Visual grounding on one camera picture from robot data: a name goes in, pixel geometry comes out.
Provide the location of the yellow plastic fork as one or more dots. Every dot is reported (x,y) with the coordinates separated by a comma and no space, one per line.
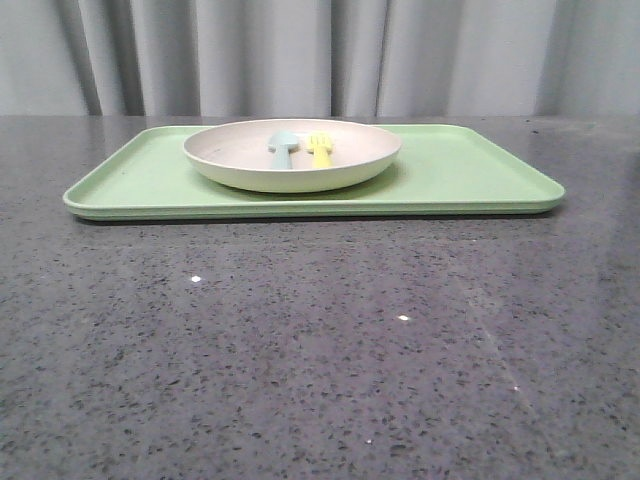
(320,145)

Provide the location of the beige round plastic plate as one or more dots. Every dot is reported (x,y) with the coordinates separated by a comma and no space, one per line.
(237,155)

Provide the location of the light blue plastic spoon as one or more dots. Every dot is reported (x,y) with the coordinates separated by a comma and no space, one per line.
(281,144)

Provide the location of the light green plastic tray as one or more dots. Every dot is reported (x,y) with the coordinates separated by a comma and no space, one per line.
(440,170)

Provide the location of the grey pleated curtain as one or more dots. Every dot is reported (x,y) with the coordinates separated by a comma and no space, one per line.
(320,58)

